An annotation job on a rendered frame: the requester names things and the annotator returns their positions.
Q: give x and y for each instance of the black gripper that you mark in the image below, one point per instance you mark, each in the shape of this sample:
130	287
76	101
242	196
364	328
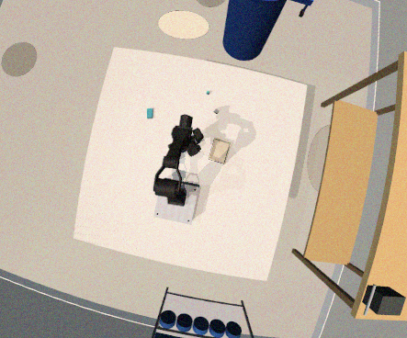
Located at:
197	133

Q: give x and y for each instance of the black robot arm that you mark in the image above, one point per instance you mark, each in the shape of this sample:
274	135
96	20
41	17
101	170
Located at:
171	189

